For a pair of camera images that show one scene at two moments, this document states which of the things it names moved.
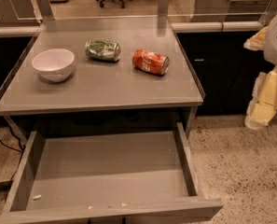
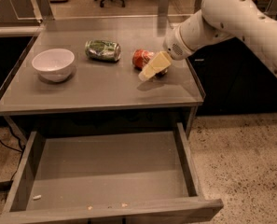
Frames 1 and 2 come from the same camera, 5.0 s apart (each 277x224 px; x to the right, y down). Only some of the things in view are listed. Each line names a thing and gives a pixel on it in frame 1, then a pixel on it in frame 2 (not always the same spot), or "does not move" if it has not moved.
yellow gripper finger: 270,94 -> 159,63
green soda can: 103,50 does not move
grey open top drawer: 107,175 does not move
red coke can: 150,62 does not move
